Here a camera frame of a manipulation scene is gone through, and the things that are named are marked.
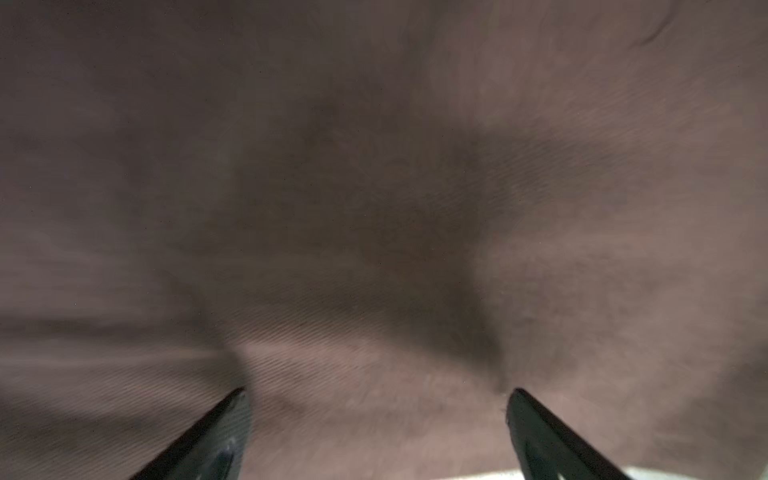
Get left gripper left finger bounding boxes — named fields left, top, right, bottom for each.
left=132, top=387, right=251, bottom=480

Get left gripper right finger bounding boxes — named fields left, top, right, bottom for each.
left=506, top=388, right=629, bottom=480

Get brown corduroy trousers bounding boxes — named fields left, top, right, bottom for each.
left=1, top=1, right=767, bottom=479

